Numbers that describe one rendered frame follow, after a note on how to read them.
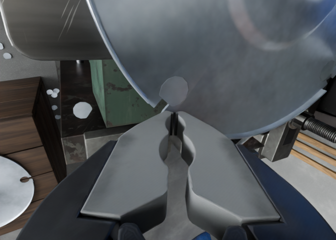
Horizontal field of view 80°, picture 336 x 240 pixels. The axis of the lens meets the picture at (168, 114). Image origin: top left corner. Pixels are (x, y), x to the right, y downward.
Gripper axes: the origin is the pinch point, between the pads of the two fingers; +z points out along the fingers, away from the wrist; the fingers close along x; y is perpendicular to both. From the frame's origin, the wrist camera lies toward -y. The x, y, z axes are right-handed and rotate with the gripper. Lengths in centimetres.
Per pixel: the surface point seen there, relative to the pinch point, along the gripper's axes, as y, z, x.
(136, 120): 8.8, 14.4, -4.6
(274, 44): -4.0, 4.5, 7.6
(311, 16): -6.0, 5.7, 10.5
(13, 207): 48, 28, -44
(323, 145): 55, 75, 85
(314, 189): 102, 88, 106
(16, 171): 35, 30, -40
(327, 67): -1.5, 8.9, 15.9
